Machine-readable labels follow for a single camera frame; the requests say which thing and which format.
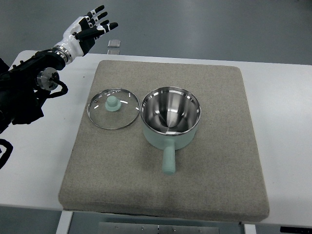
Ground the mint green saucepan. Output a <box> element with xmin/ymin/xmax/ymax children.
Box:
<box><xmin>140</xmin><ymin>86</ymin><xmax>201</xmax><ymax>176</ymax></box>

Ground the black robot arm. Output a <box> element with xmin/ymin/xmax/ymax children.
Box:
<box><xmin>0</xmin><ymin>48</ymin><xmax>68</xmax><ymax>132</ymax></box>

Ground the beige felt mat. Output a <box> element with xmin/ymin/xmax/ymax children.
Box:
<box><xmin>58</xmin><ymin>60</ymin><xmax>270</xmax><ymax>222</ymax></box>

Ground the grey metal base plate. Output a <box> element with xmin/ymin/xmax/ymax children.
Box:
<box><xmin>97</xmin><ymin>222</ymin><xmax>220</xmax><ymax>234</ymax></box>

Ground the silver floor socket plate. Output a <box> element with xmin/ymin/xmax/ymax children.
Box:
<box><xmin>107</xmin><ymin>39</ymin><xmax>121</xmax><ymax>48</ymax></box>

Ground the black label plate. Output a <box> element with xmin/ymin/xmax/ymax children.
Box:
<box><xmin>280</xmin><ymin>226</ymin><xmax>312</xmax><ymax>234</ymax></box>

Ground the glass lid with green knob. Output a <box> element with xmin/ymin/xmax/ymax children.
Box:
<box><xmin>87</xmin><ymin>88</ymin><xmax>140</xmax><ymax>130</ymax></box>

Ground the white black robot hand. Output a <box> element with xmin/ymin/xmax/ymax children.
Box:
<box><xmin>52</xmin><ymin>5</ymin><xmax>118</xmax><ymax>64</ymax></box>

